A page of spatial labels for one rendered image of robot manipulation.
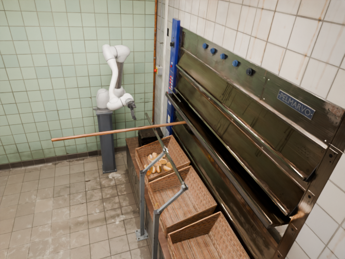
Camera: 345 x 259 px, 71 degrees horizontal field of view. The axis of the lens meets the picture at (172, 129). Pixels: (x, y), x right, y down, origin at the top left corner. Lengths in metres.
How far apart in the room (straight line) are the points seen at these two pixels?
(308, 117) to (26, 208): 3.20
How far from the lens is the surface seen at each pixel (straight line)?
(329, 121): 1.28
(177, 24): 2.67
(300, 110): 1.38
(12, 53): 3.47
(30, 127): 3.85
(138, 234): 3.04
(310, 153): 1.37
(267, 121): 1.56
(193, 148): 2.55
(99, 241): 3.06
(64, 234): 3.20
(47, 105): 3.67
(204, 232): 2.35
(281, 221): 1.57
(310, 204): 1.45
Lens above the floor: 2.51
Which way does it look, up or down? 32 degrees down
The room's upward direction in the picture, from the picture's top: 4 degrees clockwise
